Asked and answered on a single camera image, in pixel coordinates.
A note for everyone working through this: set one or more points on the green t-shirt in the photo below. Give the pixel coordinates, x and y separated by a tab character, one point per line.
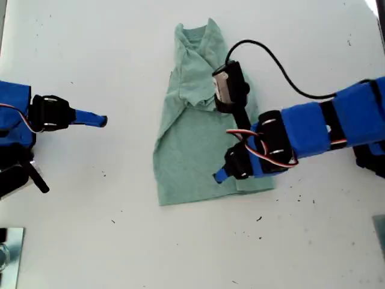
186	156

